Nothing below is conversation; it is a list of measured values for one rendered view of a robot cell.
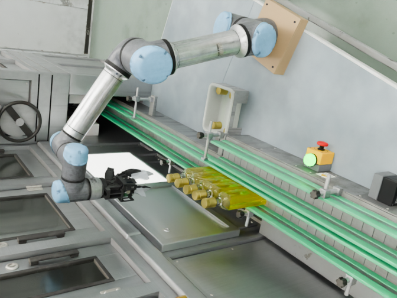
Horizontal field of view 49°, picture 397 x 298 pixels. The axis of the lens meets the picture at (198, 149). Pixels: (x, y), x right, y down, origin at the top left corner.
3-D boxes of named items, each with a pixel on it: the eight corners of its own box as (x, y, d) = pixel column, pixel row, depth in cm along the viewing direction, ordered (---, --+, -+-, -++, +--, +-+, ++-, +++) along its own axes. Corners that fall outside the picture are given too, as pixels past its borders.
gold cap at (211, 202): (217, 206, 150) (207, 208, 147) (211, 207, 152) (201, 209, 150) (215, 196, 150) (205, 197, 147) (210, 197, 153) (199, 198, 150)
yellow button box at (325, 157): (315, 164, 161) (302, 165, 156) (320, 145, 159) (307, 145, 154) (331, 171, 155) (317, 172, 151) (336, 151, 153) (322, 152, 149)
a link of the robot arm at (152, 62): (255, 13, 159) (116, 40, 136) (282, 21, 148) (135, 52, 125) (254, 45, 165) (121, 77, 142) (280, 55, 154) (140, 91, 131)
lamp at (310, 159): (305, 163, 155) (300, 164, 153) (308, 151, 154) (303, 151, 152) (315, 167, 152) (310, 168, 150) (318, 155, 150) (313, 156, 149)
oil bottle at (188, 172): (219, 177, 186) (178, 181, 173) (221, 164, 184) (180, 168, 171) (227, 181, 182) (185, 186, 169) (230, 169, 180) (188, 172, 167)
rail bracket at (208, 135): (215, 157, 187) (191, 159, 179) (222, 120, 182) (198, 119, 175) (219, 159, 185) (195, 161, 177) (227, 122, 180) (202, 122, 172)
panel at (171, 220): (129, 156, 230) (66, 159, 210) (130, 151, 229) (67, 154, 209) (239, 236, 162) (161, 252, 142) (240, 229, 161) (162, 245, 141)
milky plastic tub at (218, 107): (215, 129, 207) (201, 129, 202) (224, 82, 201) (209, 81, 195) (239, 140, 194) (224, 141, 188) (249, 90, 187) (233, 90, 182)
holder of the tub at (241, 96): (214, 139, 208) (201, 140, 204) (225, 83, 201) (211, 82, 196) (237, 151, 195) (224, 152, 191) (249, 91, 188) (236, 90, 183)
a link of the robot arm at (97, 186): (81, 193, 149) (84, 172, 146) (94, 192, 152) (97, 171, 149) (90, 204, 143) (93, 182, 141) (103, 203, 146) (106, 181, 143)
